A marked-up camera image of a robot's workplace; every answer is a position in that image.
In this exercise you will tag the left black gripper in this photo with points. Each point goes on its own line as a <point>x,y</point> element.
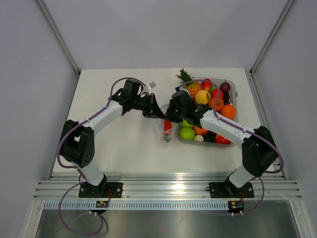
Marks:
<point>153,110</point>

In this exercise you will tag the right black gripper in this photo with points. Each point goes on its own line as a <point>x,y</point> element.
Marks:
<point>169,115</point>

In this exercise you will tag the green apple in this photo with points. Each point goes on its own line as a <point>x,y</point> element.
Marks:
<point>186,133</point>
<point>186,124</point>

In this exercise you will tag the orange carrot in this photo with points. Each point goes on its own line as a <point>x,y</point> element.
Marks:
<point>167,126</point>

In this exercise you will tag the clear zip top bag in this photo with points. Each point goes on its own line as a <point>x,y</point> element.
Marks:
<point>166,138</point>

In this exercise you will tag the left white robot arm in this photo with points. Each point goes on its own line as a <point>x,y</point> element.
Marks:
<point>77,143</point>

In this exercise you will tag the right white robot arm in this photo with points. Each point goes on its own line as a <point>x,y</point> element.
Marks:
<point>258,148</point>

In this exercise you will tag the clear plastic food bin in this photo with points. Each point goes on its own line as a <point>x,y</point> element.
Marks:
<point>232,100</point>

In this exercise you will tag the purple grape bunch top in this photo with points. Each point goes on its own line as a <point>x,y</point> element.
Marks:
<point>226,98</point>

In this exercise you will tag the yellow peach with leaf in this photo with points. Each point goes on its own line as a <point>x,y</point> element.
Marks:
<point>202,97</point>

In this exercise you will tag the green apple front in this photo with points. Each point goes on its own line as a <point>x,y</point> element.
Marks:
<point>186,133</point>

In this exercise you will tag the pineapple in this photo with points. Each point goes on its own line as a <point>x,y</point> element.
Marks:
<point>192,87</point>

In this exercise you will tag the white egg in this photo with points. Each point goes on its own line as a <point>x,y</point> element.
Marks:
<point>199,138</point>

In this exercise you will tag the red apple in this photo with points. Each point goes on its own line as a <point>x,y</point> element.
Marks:
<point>206,84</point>

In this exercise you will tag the red pomegranate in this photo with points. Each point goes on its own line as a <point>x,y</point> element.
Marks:
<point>217,93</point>

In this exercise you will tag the orange mini pumpkin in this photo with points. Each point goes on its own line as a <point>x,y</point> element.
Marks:
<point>217,104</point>

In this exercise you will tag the dark grape bunch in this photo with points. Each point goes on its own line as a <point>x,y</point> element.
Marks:
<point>209,137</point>

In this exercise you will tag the large orange fruit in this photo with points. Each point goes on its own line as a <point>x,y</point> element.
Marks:
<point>228,111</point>

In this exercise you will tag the red tomato with leaves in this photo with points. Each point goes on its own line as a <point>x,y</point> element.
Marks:
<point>221,140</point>

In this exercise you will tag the purple passion fruit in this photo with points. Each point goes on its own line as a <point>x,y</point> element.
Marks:
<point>225,87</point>

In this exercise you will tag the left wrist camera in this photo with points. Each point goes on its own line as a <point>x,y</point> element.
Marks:
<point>150,86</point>

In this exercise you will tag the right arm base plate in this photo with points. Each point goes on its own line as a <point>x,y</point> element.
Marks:
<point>223,190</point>

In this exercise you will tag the right aluminium frame post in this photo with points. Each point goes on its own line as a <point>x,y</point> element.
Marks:
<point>272,35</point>

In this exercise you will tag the aluminium frame post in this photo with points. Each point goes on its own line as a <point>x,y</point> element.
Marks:
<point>272,35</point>
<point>58,36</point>

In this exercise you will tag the white slotted cable duct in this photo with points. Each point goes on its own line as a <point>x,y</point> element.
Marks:
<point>137,205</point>

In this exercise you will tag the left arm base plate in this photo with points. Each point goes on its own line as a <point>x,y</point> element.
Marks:
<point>104,190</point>

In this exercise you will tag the left aluminium frame post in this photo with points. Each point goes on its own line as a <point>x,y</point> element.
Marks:
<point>58,36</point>

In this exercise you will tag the aluminium mounting rail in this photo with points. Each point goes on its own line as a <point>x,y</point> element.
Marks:
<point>167,186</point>

